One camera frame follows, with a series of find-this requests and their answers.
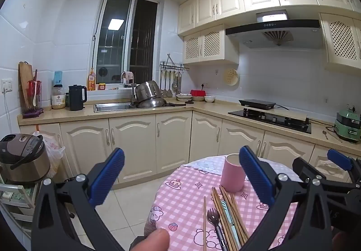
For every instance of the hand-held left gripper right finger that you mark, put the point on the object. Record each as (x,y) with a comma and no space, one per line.
(256,177)

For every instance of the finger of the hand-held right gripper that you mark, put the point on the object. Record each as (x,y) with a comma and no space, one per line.
(339,159)
(301,168)

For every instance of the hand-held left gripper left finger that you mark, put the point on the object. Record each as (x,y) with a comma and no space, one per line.
(107,177)

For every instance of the pink cup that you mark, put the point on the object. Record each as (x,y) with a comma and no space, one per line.
(231,175)

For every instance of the mint green utensil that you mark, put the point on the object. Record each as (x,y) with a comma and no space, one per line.
(230,220)

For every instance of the bundle of wooden chopsticks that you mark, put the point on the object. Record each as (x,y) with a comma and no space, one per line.
(217,211)

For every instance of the person's left hand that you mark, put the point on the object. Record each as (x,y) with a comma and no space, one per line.
(156,241)

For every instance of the metal spoon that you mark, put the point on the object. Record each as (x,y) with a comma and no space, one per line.
(325,134)

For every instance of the green kitchen appliance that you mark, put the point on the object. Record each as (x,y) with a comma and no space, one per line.
(348,125)

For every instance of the cream lower cabinets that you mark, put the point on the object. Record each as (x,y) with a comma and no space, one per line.
(135,144)

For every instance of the white fluffy cloth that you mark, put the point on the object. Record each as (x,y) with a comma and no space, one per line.
(203,165)

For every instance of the black gas stove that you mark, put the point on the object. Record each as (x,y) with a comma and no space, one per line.
(270,120)

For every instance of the plastic bag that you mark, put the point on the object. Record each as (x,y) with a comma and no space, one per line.
(55,152)

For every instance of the steel sink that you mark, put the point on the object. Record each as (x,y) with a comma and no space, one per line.
(112,107)

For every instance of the pink checked tablecloth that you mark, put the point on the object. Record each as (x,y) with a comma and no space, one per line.
(183,200)

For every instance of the beige countertop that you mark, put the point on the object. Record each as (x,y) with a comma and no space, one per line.
(214,108)

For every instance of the black kettle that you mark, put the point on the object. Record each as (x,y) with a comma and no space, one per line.
(76,99)

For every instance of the brown rice cooker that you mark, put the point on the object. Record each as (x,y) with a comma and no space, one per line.
(22,158)

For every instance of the steel basin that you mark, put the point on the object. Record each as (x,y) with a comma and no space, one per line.
(152,103)

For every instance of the metal faucet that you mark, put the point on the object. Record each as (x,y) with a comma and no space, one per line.
(132,93)

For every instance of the small red label jar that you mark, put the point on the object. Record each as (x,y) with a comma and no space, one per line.
(101,86)

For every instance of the white bowl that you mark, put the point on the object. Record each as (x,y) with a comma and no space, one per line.
(210,99)

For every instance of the white storage rack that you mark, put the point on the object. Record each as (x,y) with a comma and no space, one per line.
(17,200)

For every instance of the white label jar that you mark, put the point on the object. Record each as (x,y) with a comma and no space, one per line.
(58,97)

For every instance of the tilted steel pot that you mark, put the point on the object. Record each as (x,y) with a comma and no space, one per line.
(148,90)

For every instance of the orange bottle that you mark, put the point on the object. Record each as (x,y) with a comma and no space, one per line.
(91,80)

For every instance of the black flat pan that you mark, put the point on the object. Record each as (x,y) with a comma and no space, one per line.
(177,104)

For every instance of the pink rag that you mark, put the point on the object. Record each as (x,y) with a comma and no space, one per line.
(129,77)

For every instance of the red container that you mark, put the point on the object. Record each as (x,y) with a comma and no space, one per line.
(197,92)

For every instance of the round yellow strainer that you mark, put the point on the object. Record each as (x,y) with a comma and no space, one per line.
(231,77)

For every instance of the purple utensil drainer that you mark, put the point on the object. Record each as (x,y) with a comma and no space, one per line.
(33,99)

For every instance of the shallow white dish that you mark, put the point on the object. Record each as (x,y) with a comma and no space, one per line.
(184,96)

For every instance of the cream lattice door cabinet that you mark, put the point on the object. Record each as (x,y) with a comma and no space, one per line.
(342,39)
(206,44)

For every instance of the wooden cutting board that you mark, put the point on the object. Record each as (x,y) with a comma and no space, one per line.
(24,82)

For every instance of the window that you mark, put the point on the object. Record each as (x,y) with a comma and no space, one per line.
(124,42)

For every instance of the range hood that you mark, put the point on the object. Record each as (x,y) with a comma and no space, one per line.
(282,32)

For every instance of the wall utensil rack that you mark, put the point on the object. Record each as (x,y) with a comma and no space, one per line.
(173,64)

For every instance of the white wall socket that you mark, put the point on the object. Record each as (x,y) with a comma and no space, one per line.
(7,85)

